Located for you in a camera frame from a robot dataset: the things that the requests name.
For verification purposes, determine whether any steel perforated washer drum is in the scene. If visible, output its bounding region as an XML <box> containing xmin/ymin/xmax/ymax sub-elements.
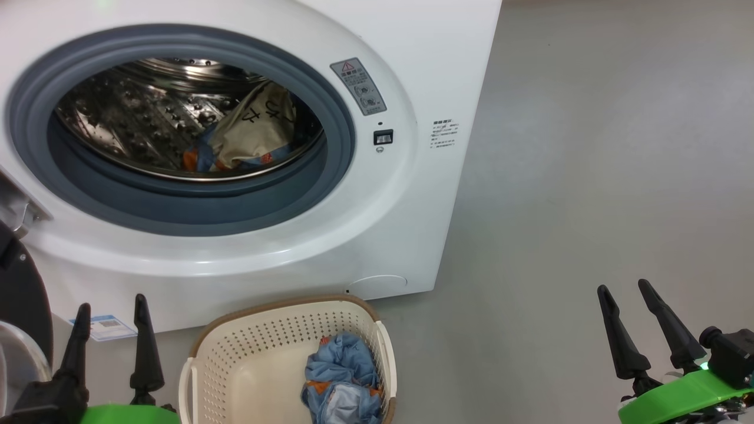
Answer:
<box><xmin>54</xmin><ymin>58</ymin><xmax>325</xmax><ymax>182</ymax></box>

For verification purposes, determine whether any grey rubber door gasket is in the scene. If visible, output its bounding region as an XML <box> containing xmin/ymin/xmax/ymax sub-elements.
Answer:
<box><xmin>5</xmin><ymin>25</ymin><xmax>356</xmax><ymax>237</ymax></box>

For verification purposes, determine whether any cream perforated plastic laundry basket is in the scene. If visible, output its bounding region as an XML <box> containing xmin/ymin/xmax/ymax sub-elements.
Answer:
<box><xmin>178</xmin><ymin>295</ymin><xmax>398</xmax><ymax>424</ymax></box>

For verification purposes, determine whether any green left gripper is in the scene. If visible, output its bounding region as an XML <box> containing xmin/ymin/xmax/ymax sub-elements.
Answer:
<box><xmin>56</xmin><ymin>294</ymin><xmax>180</xmax><ymax>424</ymax></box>

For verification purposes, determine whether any grey warning sticker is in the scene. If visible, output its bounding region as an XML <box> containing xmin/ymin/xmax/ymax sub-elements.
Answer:
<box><xmin>330</xmin><ymin>58</ymin><xmax>388</xmax><ymax>117</ymax></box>

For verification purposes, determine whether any round white filter cover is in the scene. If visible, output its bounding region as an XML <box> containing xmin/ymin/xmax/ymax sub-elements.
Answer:
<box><xmin>346</xmin><ymin>274</ymin><xmax>408</xmax><ymax>301</ymax></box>

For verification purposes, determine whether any cream garment with black writing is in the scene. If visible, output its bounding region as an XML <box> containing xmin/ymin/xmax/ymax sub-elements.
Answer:
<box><xmin>183</xmin><ymin>81</ymin><xmax>297</xmax><ymax>173</ymax></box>

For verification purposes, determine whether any blue garment with orange prints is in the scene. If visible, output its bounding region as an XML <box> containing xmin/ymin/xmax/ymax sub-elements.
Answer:
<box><xmin>302</xmin><ymin>333</ymin><xmax>385</xmax><ymax>424</ymax></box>

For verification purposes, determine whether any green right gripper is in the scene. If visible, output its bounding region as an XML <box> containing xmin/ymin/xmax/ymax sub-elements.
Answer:
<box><xmin>597</xmin><ymin>279</ymin><xmax>754</xmax><ymax>424</ymax></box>

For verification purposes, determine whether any blue energy label sticker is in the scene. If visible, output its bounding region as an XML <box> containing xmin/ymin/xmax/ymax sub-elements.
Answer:
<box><xmin>69</xmin><ymin>314</ymin><xmax>138</xmax><ymax>342</ymax></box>

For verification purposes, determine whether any dark round glass washer door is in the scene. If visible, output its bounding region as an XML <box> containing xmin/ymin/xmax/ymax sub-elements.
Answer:
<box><xmin>0</xmin><ymin>221</ymin><xmax>55</xmax><ymax>407</ymax></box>

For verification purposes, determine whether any white front-load washing machine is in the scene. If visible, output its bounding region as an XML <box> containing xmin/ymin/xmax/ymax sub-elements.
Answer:
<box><xmin>0</xmin><ymin>0</ymin><xmax>503</xmax><ymax>333</ymax></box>

